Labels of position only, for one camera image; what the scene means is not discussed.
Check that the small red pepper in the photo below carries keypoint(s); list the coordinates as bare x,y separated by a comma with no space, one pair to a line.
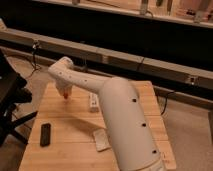
65,95

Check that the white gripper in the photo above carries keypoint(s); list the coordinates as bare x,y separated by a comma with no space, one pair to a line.
63,88

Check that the black rectangular remote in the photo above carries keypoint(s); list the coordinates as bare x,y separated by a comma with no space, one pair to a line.
45,134

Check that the black office chair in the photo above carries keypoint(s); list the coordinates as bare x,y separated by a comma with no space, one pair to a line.
12,90

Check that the white tube on table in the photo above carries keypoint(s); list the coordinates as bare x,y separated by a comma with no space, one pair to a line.
93,103

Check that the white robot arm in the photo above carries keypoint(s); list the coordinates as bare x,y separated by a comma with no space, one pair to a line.
130,135

